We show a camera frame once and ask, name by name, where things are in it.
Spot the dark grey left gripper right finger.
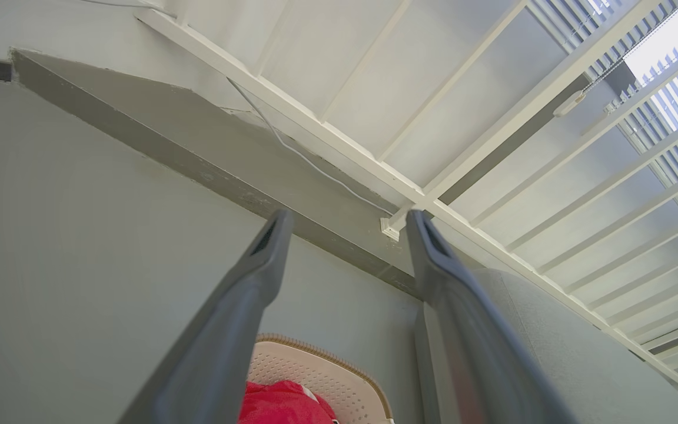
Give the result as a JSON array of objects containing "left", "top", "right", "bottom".
[{"left": 406, "top": 209, "right": 576, "bottom": 424}]

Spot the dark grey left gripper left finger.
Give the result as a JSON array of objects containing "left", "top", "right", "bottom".
[{"left": 118, "top": 209, "right": 294, "bottom": 424}]

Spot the red and white garment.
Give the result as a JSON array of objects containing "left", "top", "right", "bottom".
[{"left": 239, "top": 380, "right": 338, "bottom": 424}]

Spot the grey fabric sofa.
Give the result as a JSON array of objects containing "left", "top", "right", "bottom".
[{"left": 414, "top": 268, "right": 678, "bottom": 424}]

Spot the cream perforated laundry basket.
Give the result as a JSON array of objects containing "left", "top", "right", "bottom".
[{"left": 248, "top": 334, "right": 396, "bottom": 424}]

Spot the dark grey skirting board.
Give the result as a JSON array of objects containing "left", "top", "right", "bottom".
[{"left": 0, "top": 48, "right": 423, "bottom": 298}]

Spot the thin white wall cable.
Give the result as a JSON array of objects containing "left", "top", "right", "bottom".
[{"left": 226, "top": 77, "right": 397, "bottom": 217}]

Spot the white window frame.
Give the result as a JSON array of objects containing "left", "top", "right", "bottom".
[{"left": 136, "top": 0, "right": 678, "bottom": 408}]

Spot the white blind cord pull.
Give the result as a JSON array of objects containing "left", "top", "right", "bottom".
[{"left": 553, "top": 90, "right": 587, "bottom": 118}]

